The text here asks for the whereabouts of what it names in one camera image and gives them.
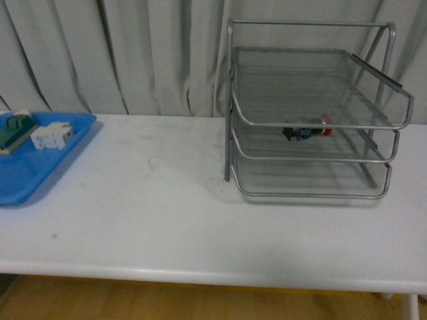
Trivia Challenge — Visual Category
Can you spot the white circuit breaker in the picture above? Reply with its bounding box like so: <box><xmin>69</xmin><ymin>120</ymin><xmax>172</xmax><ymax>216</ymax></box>
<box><xmin>30</xmin><ymin>122</ymin><xmax>74</xmax><ymax>149</ymax></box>

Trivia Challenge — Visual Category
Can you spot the white table leg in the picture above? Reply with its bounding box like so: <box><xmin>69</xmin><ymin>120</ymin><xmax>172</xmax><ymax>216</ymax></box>
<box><xmin>402</xmin><ymin>294</ymin><xmax>420</xmax><ymax>320</ymax></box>

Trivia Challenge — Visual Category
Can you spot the red emergency stop button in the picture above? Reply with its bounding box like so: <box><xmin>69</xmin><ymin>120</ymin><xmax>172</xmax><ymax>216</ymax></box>
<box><xmin>282</xmin><ymin>113</ymin><xmax>333</xmax><ymax>141</ymax></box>

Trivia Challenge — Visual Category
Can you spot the silver mesh tray rack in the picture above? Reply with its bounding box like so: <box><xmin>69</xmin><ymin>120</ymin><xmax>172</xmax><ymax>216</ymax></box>
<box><xmin>224</xmin><ymin>19</ymin><xmax>414</xmax><ymax>199</ymax></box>

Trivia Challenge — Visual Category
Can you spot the blue plastic tray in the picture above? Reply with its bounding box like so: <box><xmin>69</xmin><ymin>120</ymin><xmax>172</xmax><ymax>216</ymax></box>
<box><xmin>1</xmin><ymin>112</ymin><xmax>96</xmax><ymax>206</ymax></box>

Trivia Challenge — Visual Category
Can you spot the grey curtain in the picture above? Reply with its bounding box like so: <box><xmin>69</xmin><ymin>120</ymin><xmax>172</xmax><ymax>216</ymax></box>
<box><xmin>1</xmin><ymin>1</ymin><xmax>426</xmax><ymax>123</ymax></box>

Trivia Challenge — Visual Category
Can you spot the green knife switch block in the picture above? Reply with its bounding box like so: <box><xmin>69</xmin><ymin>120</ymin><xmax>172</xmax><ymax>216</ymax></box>
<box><xmin>1</xmin><ymin>110</ymin><xmax>38</xmax><ymax>155</ymax></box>

